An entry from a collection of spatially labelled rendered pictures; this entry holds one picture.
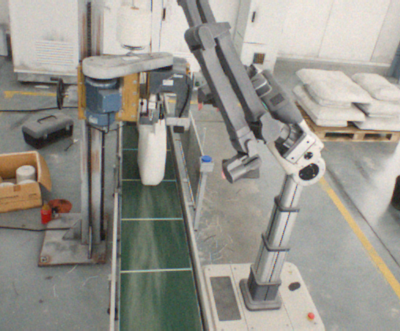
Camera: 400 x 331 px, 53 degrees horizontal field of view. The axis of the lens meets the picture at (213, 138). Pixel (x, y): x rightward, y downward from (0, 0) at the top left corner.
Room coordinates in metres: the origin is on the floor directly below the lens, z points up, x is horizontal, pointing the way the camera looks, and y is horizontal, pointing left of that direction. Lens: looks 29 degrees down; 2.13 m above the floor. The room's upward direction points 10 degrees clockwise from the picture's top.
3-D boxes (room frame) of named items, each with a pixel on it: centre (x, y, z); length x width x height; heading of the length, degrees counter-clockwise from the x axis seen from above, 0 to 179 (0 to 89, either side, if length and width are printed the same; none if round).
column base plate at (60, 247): (2.07, 0.84, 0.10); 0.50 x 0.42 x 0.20; 15
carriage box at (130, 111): (2.10, 0.64, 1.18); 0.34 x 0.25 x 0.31; 105
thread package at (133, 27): (1.91, 0.46, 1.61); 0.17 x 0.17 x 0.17
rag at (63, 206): (2.35, 1.08, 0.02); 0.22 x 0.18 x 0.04; 15
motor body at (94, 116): (1.86, 0.60, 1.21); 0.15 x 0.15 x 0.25
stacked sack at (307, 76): (4.84, -1.24, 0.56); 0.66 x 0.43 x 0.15; 103
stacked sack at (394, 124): (4.63, -1.95, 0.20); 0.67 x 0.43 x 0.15; 105
